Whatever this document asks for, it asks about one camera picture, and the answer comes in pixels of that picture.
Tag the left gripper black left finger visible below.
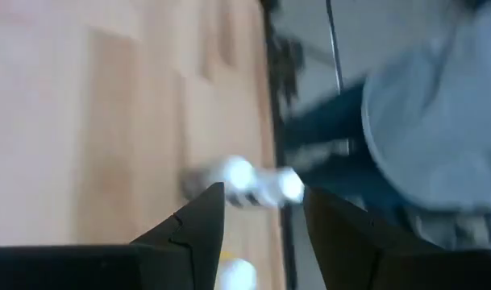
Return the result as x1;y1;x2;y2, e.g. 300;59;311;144
128;180;227;290

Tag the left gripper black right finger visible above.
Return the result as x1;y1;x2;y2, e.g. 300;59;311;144
302;187;446;290

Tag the small yellow paint bottle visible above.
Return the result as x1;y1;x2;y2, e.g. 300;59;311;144
216;250;258;290

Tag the small white paint bottle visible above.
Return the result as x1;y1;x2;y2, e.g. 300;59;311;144
252;165;306;209

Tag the small grey paint bottle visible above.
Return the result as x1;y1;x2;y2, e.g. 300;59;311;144
179;155;259;207

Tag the person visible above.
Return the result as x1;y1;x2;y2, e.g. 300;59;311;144
287;0;491;253

